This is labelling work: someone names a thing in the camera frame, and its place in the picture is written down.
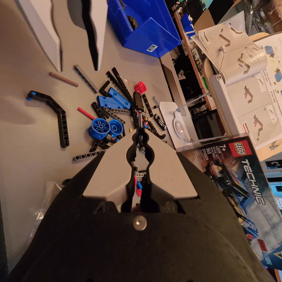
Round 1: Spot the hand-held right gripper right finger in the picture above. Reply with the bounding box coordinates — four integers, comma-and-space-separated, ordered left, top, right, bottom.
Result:
140, 128, 198, 213

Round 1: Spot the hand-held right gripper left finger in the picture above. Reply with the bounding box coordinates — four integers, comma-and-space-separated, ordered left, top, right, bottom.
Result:
82, 129, 138, 213

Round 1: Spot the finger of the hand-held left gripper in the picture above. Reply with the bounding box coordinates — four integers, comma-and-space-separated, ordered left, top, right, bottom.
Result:
18, 0, 63, 72
67, 0, 109, 71

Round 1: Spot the pile of black toy beams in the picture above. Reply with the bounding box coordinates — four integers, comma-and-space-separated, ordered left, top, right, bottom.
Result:
89, 79, 167, 155

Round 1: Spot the blue curved panel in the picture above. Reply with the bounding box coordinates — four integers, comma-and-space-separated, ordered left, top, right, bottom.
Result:
96, 95, 124, 110
108, 87, 132, 110

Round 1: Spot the black bent long beam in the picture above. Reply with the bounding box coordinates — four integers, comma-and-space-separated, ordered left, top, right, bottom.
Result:
26, 90, 70, 148

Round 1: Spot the dark grey long beam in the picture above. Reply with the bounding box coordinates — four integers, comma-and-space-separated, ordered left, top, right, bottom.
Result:
72, 149, 108, 161

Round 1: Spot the blue spoked toy wheel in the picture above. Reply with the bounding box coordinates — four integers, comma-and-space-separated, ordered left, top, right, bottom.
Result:
89, 118, 111, 140

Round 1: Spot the blue toy wheel hub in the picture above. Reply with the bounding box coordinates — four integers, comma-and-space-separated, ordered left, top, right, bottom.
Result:
109, 119, 123, 136

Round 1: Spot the blue plastic bin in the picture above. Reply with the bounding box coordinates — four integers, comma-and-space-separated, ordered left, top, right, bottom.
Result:
107, 0, 182, 59
181, 12, 195, 40

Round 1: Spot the white booklet stand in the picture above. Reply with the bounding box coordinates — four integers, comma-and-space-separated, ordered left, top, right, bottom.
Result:
159, 74, 240, 153

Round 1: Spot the brown axle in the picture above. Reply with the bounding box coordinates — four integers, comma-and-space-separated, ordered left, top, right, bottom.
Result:
49, 71, 79, 88

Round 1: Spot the red axle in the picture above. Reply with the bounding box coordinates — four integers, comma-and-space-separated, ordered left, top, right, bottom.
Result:
77, 107, 96, 121

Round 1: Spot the black toy set box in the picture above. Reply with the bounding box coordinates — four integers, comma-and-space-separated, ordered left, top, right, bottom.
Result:
176, 133, 282, 272

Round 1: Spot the red toy wheel hub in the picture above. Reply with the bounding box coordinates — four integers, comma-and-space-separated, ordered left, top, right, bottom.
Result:
134, 81, 147, 95

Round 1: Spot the thin black beam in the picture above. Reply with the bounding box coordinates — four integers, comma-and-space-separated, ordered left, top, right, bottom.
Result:
142, 93, 154, 118

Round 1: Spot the black curved panel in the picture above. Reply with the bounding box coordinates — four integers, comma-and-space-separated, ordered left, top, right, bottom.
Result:
133, 92, 145, 113

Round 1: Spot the instruction booklet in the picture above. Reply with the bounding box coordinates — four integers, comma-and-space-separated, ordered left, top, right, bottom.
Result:
190, 10, 282, 150

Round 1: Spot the black rectangular frame piece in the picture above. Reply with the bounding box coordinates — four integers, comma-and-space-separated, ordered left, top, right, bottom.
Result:
153, 114, 166, 131

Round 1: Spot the wooden shelf frame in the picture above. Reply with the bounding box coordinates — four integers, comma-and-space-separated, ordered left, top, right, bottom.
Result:
173, 10, 222, 111

